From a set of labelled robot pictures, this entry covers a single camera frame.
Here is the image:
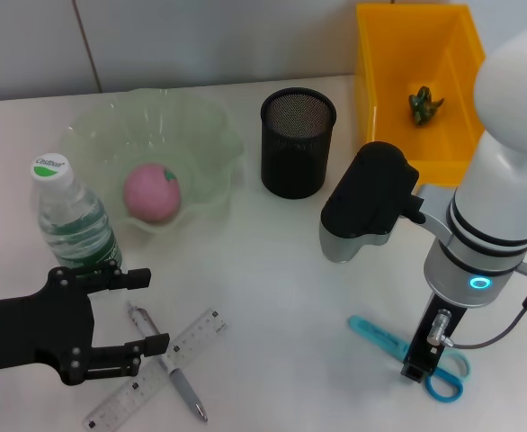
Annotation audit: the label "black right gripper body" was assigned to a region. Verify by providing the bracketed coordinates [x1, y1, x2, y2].
[408, 291, 468, 360]

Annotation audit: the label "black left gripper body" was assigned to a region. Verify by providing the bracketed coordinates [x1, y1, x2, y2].
[0, 266, 95, 387]

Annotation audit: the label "blue scissors with sheath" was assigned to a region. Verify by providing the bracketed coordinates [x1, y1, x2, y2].
[346, 313, 474, 401]

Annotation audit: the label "clear plastic ruler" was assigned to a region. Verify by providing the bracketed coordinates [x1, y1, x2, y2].
[83, 307, 228, 431]

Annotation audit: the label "pink toy peach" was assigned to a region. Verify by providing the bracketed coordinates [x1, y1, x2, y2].
[122, 162, 183, 225]

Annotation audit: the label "clear water bottle green label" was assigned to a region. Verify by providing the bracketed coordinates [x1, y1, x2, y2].
[30, 152, 124, 276]

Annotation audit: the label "green plastic wrapper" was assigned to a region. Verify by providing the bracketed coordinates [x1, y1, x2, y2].
[407, 85, 447, 127]

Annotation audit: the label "clear grey ballpoint pen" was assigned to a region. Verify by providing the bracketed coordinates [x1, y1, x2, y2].
[126, 301, 210, 423]

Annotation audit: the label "pale green glass fruit plate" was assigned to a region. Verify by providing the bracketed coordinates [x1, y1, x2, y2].
[49, 87, 246, 235]

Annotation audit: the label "black mesh pen holder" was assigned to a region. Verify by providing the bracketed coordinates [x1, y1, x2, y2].
[259, 86, 338, 199]

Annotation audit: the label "yellow plastic storage bin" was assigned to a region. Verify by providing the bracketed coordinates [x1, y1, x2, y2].
[353, 3, 488, 186]

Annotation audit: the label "right gripper cable silver plug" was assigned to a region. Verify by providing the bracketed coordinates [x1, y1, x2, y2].
[426, 262, 527, 351]

